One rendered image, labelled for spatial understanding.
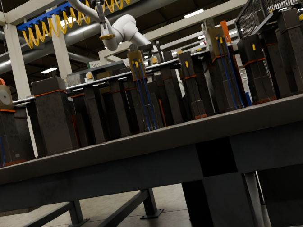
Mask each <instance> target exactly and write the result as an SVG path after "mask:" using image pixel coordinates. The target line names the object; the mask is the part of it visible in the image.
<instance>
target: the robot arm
mask: <svg viewBox="0 0 303 227"><path fill-rule="evenodd" d="M66 1H68V2H69V3H70V4H71V6H72V7H74V8H75V9H76V10H77V11H79V12H81V13H83V14H84V15H86V16H88V17H90V18H91V19H93V20H95V21H96V22H98V23H99V24H100V26H101V36H106V35H111V34H114V35H115V37H113V38H109V39H104V40H102V41H103V43H104V45H105V47H106V48H107V49H108V50H110V51H115V50H116V49H117V48H118V45H119V44H120V43H121V42H122V40H125V41H128V42H131V43H132V44H133V43H134V44H136V45H137V47H139V46H142V45H147V44H150V43H151V42H150V41H149V40H148V39H147V38H145V37H144V36H143V35H142V34H140V33H139V32H138V29H137V28H136V21H135V19H134V18H133V17H132V16H131V15H124V16H122V17H120V18H119V19H118V20H117V21H116V22H115V23H114V24H113V25H112V26H111V25H110V23H109V21H108V20H107V18H106V17H105V16H104V11H103V4H104V0H90V1H91V4H92V6H93V7H95V8H96V11H95V10H94V9H92V8H90V7H88V6H86V5H85V4H83V3H81V2H80V1H79V0H66ZM153 47H154V50H152V52H154V51H158V50H157V47H156V46H155V45H153ZM153 56H156V57H157V60H158V62H161V61H160V58H159V54H153ZM176 74H177V78H178V81H179V86H180V89H181V93H182V97H183V96H184V95H185V92H184V88H183V84H182V81H181V80H180V78H179V73H178V70H177V69H176Z"/></svg>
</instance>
